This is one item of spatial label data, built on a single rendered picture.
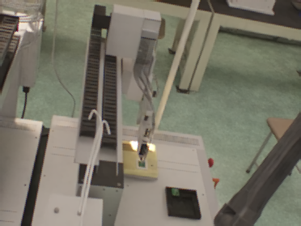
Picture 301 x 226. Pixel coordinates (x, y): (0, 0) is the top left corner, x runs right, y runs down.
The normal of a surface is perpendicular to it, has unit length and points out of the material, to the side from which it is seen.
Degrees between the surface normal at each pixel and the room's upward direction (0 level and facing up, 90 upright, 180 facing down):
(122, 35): 90
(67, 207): 0
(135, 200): 0
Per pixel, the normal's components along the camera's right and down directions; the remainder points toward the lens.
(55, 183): 0.22, -0.80
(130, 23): 0.07, 0.58
